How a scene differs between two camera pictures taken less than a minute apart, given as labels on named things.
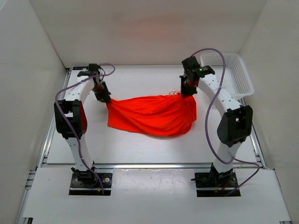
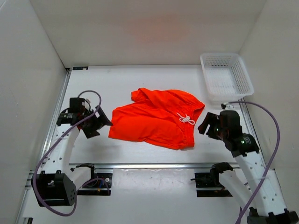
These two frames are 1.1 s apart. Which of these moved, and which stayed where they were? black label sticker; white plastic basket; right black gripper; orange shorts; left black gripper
Moved: right black gripper; orange shorts; left black gripper
Stayed: white plastic basket; black label sticker
